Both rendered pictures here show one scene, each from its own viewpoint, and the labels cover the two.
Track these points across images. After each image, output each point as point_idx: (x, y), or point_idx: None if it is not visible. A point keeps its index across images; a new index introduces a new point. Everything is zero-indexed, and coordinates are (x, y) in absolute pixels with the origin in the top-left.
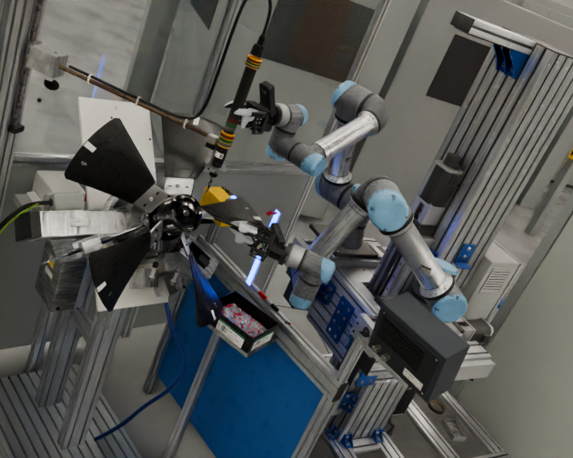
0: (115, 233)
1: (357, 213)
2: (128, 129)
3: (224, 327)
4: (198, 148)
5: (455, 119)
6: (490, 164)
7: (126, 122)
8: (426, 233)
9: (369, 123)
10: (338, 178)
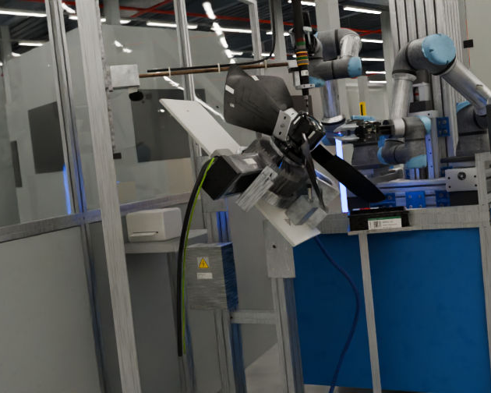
0: (277, 161)
1: (408, 79)
2: (202, 118)
3: (376, 223)
4: (275, 90)
5: (391, 26)
6: (443, 30)
7: (197, 113)
8: (430, 108)
9: (355, 39)
10: (338, 116)
